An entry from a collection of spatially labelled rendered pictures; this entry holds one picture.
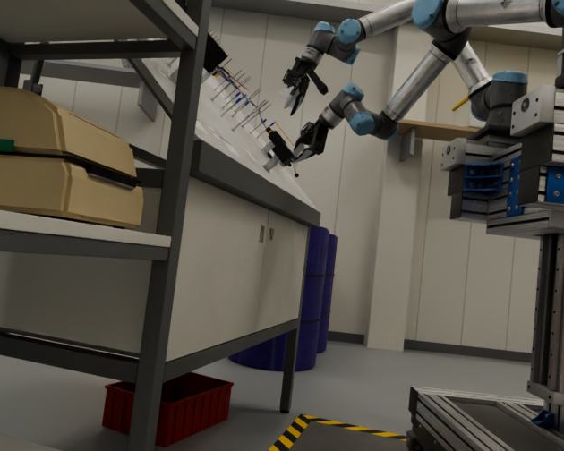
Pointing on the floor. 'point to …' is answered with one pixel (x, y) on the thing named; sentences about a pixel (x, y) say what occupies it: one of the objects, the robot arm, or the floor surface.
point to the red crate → (173, 406)
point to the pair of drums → (317, 326)
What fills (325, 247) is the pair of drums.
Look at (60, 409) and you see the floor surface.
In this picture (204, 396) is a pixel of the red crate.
